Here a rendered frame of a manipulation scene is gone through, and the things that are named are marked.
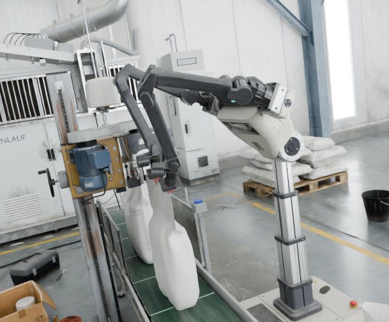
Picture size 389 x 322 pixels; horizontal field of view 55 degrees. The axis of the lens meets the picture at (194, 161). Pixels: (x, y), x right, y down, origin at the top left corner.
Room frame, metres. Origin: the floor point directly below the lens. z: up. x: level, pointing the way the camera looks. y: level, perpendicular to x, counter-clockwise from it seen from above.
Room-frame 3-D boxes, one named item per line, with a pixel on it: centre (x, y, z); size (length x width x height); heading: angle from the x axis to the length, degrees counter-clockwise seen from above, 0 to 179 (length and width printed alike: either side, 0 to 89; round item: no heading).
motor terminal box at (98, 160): (2.01, 0.50, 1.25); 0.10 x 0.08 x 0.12; 135
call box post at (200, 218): (2.32, 0.01, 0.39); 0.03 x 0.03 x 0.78; 20
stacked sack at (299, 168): (4.84, -1.15, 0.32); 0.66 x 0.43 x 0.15; 112
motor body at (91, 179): (2.08, 0.58, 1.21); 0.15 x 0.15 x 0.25
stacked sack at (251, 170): (5.21, -1.01, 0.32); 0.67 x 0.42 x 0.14; 114
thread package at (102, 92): (2.14, 0.44, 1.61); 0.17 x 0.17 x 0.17
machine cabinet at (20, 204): (5.27, 1.77, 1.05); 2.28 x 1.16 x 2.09; 110
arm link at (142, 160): (2.01, 0.25, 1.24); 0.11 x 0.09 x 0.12; 108
